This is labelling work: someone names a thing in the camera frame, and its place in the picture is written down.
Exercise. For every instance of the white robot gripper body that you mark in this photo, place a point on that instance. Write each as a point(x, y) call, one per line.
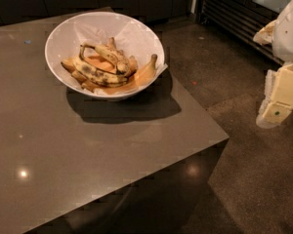
point(289, 33)

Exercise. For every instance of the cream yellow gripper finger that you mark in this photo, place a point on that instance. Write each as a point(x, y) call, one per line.
point(278, 102)

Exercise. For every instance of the spotted banana with curved stem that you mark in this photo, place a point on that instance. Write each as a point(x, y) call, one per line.
point(117, 58)

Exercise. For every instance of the yellow banana at right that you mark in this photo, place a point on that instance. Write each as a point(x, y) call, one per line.
point(145, 74)

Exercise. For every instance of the white ceramic bowl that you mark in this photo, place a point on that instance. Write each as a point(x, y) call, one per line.
point(62, 44)

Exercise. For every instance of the white paper bowl liner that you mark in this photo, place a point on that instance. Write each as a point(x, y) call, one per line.
point(131, 36)

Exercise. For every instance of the long spotted yellow banana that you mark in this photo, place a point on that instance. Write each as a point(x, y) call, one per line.
point(98, 76)

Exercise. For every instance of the small banana at left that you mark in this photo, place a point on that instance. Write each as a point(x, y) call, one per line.
point(67, 64)

